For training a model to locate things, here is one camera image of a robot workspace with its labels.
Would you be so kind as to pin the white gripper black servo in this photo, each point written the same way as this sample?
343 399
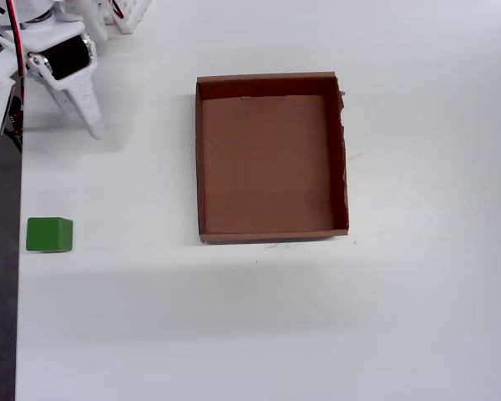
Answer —
68 56

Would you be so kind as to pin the green cube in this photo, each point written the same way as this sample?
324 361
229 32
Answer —
48 234

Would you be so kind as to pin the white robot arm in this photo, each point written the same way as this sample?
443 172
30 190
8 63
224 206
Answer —
92 21

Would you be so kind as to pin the brown cardboard box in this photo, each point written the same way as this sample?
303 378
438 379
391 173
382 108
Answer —
267 167

